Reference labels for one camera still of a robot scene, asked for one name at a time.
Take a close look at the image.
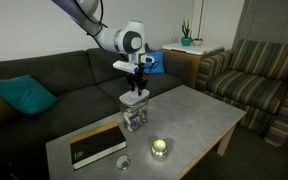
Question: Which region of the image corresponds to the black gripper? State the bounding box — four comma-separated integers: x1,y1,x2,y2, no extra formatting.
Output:
127,74,148,96

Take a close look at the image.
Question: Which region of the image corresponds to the white container lid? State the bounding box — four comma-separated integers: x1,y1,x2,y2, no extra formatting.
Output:
119,89,150,106

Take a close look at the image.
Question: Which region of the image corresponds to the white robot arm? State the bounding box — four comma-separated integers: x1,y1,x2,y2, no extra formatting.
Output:
51,0,149,95

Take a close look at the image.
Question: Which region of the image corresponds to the round clear jar lid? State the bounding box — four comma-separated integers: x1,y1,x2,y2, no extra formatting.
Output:
116,155,131,170

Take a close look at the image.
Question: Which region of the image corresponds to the blue cushion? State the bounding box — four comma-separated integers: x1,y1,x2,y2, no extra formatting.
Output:
144,51,165,74

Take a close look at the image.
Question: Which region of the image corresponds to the clear glass container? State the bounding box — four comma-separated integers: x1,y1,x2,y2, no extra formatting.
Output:
120,99,149,132

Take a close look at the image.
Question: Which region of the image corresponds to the dark grey sofa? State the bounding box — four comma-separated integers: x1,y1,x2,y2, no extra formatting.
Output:
0,47,193,180

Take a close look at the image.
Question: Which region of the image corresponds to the wooden side cabinet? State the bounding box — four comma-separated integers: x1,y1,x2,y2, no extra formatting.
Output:
163,48,224,88

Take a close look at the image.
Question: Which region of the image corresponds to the teal plant pot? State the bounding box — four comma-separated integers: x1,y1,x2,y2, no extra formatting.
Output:
181,37,193,46

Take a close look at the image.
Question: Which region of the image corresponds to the glass candle jar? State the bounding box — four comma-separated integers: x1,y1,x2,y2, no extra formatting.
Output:
151,139,168,159

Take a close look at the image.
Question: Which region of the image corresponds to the teal cushion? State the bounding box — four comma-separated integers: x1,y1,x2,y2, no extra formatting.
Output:
0,74,58,115

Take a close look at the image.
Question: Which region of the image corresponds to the striped armchair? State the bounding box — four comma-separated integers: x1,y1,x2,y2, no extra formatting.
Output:
196,39,288,147

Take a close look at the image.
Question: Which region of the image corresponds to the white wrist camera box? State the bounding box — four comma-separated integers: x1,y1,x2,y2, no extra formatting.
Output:
113,60,139,74

